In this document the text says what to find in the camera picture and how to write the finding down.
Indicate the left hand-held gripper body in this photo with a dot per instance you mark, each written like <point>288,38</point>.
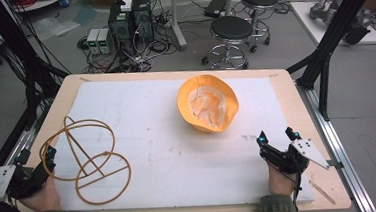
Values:
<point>4,179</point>

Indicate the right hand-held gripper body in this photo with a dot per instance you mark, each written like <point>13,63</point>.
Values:
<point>299,155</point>

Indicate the orange bucket hat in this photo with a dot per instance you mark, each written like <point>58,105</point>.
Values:
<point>209,103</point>

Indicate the person's right hand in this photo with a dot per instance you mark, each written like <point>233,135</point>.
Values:
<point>279,181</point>

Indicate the person's left hand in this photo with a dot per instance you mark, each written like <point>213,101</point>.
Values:
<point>43,198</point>

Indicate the thin wooden stick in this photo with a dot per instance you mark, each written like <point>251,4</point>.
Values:
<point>322,193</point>

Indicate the white foam mat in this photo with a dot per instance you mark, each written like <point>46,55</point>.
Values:
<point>166,154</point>

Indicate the white floor board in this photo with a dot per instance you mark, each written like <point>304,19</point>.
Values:
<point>307,20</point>

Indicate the large black round stool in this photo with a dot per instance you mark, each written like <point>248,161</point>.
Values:
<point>231,27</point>

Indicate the grey power supply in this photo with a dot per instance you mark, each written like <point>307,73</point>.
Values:
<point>93,41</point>
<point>105,41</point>

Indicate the clear plastic sheet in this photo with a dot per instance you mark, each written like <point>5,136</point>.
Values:
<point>53,26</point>

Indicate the flat black box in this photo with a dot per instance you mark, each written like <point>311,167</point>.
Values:
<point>215,7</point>

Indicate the grey metal stand leg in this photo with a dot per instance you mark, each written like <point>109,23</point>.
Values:
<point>177,20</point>

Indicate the black computer tower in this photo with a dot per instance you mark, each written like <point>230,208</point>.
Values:
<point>121,27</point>
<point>143,19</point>

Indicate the white round table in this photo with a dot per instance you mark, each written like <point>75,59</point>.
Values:
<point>40,2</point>

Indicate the white box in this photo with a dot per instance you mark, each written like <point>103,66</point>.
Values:
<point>126,3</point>

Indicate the black frame strut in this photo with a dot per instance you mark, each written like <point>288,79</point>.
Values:
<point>22,57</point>
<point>334,32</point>

